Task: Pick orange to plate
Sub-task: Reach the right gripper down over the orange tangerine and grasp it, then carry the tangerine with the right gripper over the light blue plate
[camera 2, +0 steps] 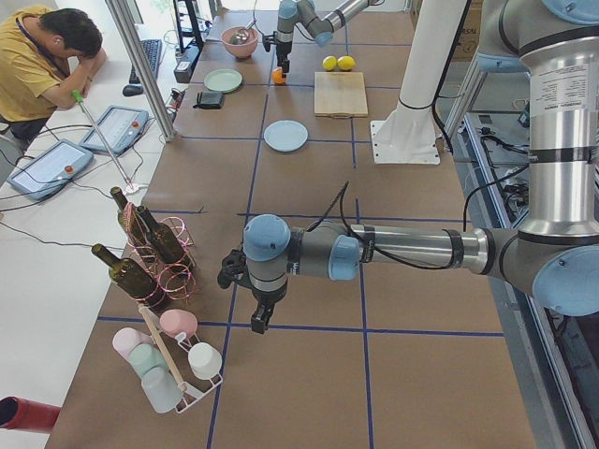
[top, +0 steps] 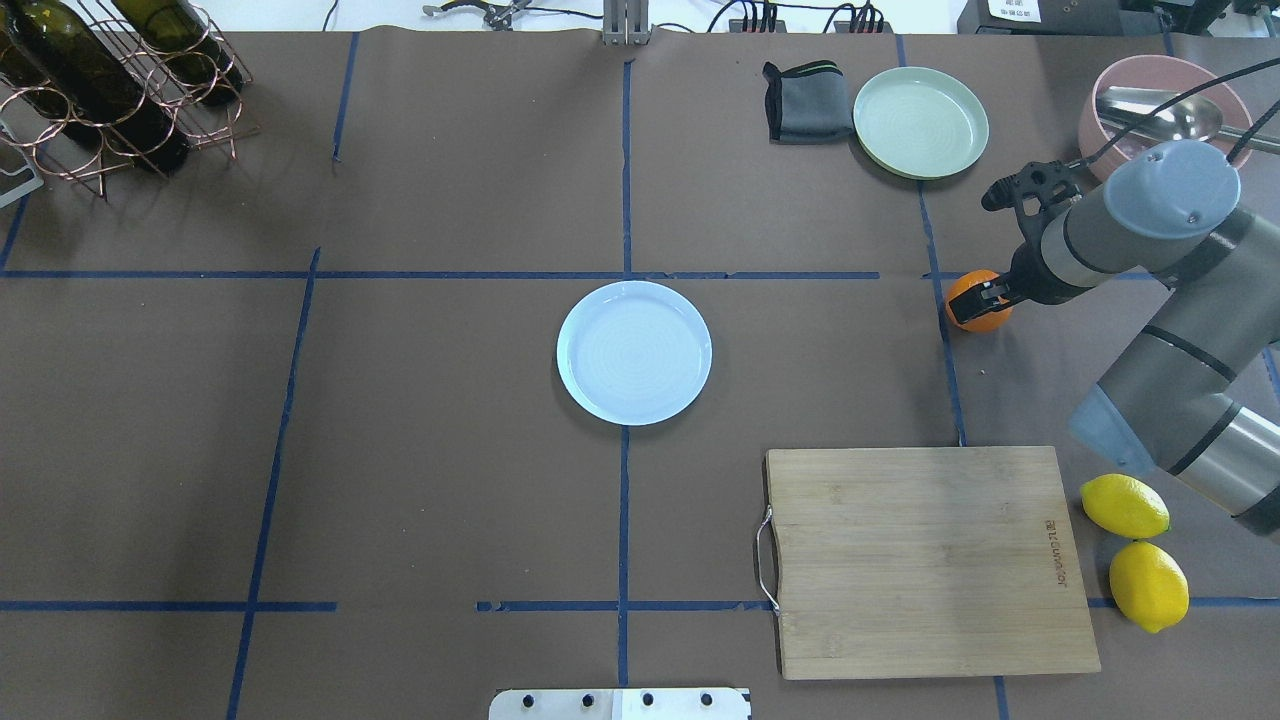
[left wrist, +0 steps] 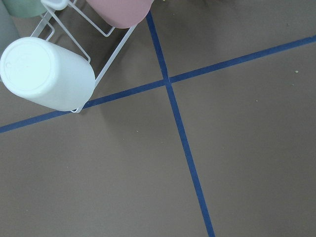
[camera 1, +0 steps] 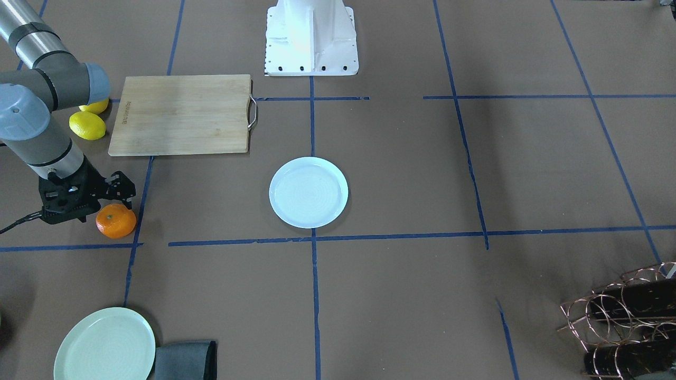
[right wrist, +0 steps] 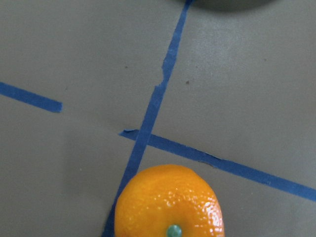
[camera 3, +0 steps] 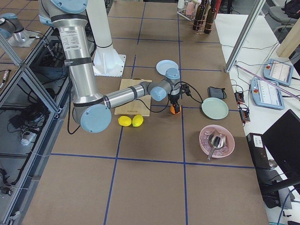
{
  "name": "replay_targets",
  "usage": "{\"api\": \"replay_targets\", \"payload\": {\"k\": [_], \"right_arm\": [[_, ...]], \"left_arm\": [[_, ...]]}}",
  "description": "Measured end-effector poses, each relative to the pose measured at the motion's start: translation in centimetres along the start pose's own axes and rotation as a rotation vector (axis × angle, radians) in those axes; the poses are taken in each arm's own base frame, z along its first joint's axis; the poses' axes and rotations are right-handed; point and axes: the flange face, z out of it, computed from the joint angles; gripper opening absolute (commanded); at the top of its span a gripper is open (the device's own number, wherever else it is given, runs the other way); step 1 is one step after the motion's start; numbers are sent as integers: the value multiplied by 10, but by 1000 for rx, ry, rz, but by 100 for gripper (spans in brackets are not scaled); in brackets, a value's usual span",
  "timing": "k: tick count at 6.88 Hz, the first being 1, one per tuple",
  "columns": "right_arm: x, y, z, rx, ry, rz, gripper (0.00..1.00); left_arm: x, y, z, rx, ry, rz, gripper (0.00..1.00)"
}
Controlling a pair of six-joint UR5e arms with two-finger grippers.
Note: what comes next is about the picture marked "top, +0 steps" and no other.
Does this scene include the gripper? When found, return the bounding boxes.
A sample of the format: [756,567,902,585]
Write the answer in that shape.
[948,245,1085,327]

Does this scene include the orange fruit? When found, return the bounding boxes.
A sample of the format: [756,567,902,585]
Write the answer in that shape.
[943,269,1012,333]

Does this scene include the light blue plate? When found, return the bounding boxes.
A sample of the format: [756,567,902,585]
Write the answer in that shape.
[556,281,714,427]

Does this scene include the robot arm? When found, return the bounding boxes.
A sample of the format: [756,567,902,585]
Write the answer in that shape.
[945,140,1279,541]

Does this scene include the green plate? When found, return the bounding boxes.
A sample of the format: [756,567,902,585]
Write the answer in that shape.
[852,67,989,181]

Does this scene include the pink bowl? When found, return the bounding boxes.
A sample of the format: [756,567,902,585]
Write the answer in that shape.
[1078,54,1254,184]

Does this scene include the upper yellow lemon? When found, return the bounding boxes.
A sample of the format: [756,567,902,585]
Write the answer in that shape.
[1080,473,1171,541]

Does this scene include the yellow lemon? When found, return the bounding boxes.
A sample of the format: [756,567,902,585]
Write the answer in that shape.
[1080,473,1171,541]
[1107,541,1190,634]

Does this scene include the dark folded cloth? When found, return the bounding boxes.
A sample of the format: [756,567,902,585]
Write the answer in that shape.
[762,60,855,145]

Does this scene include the metal scoop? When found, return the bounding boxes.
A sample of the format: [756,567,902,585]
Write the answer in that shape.
[1079,86,1277,154]

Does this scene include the wooden cutting board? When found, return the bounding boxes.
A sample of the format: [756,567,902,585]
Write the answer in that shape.
[764,446,1101,682]

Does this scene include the lower yellow lemon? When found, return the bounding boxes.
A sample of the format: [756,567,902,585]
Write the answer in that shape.
[1107,541,1190,634]

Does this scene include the white central pillar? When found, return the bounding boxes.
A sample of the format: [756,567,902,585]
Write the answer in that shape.
[488,685,753,719]

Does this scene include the rear green wine bottle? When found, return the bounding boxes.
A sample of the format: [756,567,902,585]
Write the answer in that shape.
[113,1,244,108]

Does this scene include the green wine bottle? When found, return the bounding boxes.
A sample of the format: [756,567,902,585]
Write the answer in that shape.
[1,31,74,122]
[3,1,189,176]
[113,1,244,108]

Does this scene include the middle green wine bottle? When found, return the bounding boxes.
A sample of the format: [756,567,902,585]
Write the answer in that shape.
[3,1,189,176]

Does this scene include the front green wine bottle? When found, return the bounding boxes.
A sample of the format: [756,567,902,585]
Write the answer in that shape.
[1,31,74,122]

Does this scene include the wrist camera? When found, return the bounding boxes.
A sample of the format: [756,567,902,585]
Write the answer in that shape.
[980,161,1084,243]

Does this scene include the aluminium frame post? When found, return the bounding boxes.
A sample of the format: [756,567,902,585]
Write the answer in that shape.
[602,0,653,46]

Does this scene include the copper wire bottle rack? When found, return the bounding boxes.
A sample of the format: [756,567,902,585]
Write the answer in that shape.
[3,1,261,196]

